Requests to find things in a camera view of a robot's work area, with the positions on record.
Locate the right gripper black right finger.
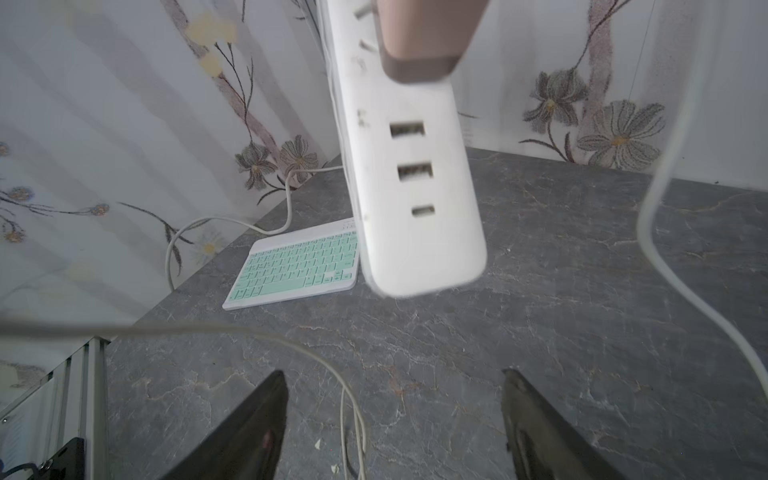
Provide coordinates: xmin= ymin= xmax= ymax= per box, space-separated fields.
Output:
xmin=501 ymin=368 xmax=624 ymax=480

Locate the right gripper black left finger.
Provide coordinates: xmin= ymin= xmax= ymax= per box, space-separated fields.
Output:
xmin=164 ymin=370 xmax=289 ymax=479

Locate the white power strip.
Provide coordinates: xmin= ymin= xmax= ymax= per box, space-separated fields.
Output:
xmin=317 ymin=1 xmax=487 ymax=297

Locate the white USB cable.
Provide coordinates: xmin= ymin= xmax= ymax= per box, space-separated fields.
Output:
xmin=635 ymin=0 xmax=768 ymax=400

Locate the pink USB charger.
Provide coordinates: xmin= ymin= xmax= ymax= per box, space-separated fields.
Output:
xmin=373 ymin=0 xmax=489 ymax=84

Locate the green keyboard left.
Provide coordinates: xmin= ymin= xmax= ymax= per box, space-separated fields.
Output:
xmin=222 ymin=218 xmax=359 ymax=311

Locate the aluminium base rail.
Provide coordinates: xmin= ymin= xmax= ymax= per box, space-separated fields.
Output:
xmin=1 ymin=337 xmax=109 ymax=479

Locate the white power strip cord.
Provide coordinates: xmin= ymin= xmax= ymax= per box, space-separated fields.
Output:
xmin=164 ymin=164 xmax=346 ymax=292

